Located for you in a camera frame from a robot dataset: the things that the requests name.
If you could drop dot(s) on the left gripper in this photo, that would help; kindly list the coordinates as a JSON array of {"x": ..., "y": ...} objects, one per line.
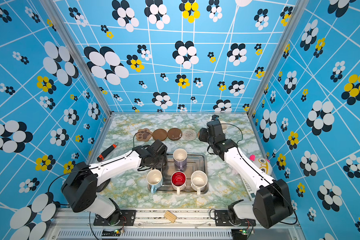
[{"x": 162, "y": 162}]

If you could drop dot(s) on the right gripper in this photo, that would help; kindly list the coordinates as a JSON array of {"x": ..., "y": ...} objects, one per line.
[{"x": 204, "y": 132}]

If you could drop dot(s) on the white mug blue handle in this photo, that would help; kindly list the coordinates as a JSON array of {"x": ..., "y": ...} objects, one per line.
[{"x": 155, "y": 180}]

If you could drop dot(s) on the purple mug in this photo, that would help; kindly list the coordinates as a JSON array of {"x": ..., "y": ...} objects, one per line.
[{"x": 180, "y": 158}]

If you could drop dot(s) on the dark brown round coaster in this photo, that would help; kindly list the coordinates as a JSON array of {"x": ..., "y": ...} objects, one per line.
[{"x": 160, "y": 134}]

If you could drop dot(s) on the scratched brown round coaster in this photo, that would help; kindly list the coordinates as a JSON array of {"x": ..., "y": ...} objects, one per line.
[{"x": 174, "y": 134}]

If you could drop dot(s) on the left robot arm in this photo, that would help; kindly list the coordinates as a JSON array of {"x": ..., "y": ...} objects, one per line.
[{"x": 85, "y": 182}]

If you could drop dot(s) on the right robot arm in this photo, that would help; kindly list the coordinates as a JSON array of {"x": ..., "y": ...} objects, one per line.
[{"x": 272, "y": 203}]

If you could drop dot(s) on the paw shaped cork coaster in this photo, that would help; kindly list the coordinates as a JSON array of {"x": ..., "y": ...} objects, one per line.
[{"x": 143, "y": 135}]

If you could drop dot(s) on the metal tray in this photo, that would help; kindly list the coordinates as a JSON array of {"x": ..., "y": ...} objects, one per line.
[{"x": 195, "y": 162}]

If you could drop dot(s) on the red inside mug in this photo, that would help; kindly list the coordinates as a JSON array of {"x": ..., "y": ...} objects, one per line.
[{"x": 178, "y": 180}]

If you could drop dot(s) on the small wooden block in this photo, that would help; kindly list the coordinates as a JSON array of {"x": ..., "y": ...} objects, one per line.
[{"x": 170, "y": 216}]

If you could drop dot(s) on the white calculator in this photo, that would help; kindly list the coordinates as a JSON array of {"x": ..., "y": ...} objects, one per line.
[{"x": 250, "y": 191}]

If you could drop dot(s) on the pink plush toy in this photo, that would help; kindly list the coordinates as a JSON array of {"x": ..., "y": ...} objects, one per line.
[{"x": 262, "y": 163}]

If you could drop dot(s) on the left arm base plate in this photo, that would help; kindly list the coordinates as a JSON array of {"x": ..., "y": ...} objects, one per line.
[{"x": 119, "y": 218}]

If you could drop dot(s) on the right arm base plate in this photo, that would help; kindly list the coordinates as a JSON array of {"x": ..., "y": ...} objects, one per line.
[{"x": 222, "y": 219}]

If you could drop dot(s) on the aluminium front rail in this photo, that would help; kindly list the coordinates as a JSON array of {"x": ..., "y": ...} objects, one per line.
[{"x": 150, "y": 224}]

